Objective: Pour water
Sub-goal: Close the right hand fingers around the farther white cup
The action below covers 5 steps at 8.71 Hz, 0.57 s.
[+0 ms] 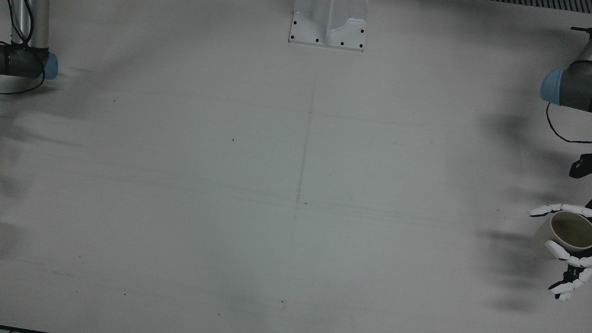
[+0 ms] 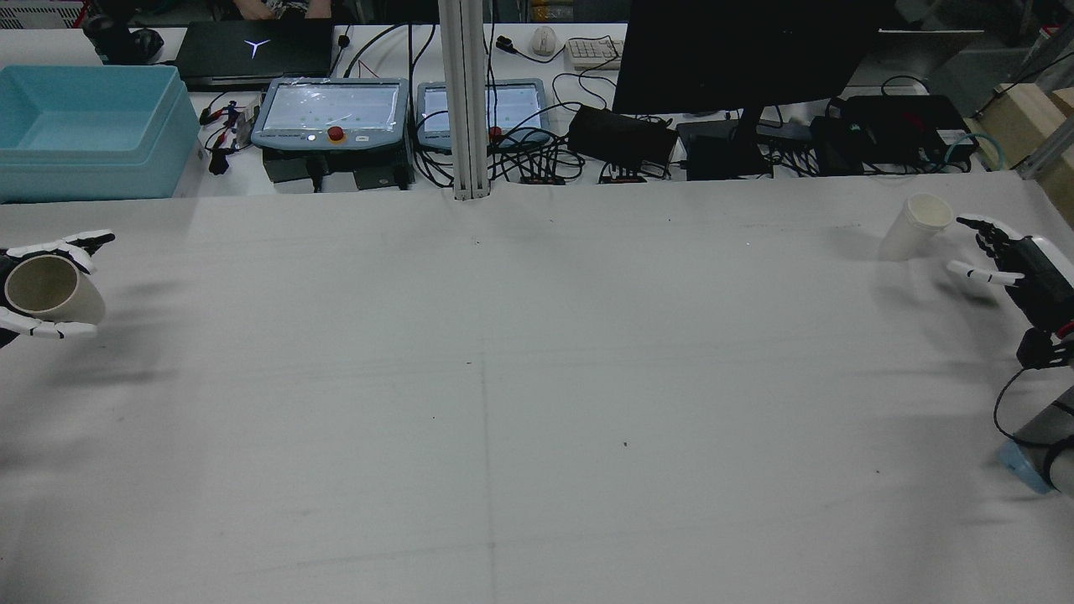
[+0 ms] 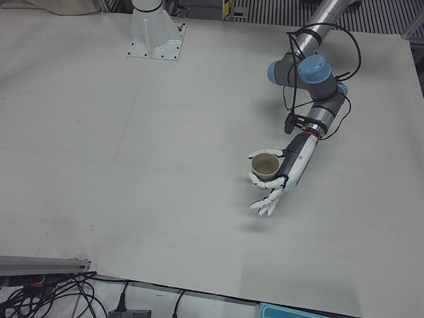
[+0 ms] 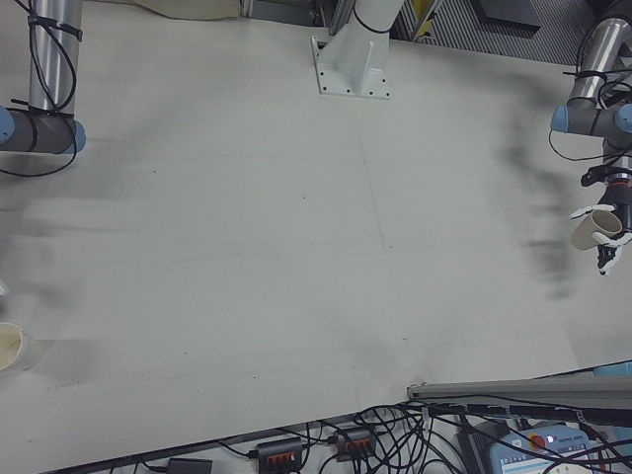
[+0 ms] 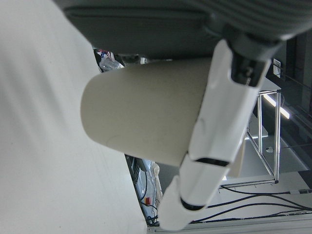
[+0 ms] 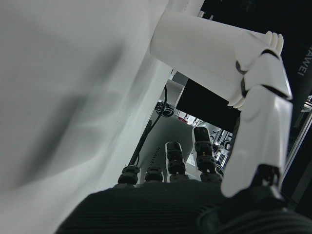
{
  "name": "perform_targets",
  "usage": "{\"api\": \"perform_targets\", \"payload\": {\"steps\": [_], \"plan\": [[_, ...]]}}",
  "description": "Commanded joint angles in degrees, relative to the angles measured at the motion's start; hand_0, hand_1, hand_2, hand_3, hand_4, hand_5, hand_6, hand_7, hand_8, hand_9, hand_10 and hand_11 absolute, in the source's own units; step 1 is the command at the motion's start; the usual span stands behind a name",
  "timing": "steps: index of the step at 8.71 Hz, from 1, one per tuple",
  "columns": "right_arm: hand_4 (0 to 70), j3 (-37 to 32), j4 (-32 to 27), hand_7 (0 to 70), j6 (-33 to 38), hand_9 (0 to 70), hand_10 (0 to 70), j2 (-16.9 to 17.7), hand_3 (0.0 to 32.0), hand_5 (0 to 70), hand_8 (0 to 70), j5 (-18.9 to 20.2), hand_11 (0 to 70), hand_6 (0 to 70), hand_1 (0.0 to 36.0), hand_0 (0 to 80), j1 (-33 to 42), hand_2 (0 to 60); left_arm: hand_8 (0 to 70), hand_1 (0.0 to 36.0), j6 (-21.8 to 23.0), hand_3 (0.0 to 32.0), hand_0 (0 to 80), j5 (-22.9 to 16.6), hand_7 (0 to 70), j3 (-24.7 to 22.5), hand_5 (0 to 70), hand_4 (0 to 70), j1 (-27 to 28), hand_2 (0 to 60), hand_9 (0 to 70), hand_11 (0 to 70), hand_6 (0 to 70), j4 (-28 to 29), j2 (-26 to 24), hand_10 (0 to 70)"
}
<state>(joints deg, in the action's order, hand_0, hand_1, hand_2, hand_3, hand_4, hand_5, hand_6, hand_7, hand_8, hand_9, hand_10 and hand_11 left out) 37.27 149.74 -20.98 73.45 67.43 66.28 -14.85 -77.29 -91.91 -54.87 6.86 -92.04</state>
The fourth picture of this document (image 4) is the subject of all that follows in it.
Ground beige cup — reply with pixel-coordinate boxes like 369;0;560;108
570;210;624;252

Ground white cup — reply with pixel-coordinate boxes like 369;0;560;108
0;322;26;372

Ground light blue plastic bin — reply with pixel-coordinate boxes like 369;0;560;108
593;358;632;379

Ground ribbed metal grating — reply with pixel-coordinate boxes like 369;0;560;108
389;0;601;68

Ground dark grey box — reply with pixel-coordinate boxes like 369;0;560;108
479;0;543;27

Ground black power adapter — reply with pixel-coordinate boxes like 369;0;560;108
167;457;214;474

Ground large grey teach pendant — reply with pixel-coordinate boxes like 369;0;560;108
486;422;632;474

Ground grey power supply box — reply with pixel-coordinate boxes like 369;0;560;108
456;423;495;474

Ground black orange USB hub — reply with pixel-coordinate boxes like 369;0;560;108
334;428;375;461
255;435;305;468

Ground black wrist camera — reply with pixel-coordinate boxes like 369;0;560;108
581;165;613;188

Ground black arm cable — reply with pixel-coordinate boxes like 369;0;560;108
549;19;632;162
0;0;84;178

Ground aluminium profile post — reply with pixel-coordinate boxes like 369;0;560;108
407;368;632;414

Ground yellow black striped post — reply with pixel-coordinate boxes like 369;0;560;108
413;0;438;32

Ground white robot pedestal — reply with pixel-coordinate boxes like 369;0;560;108
309;0;394;102

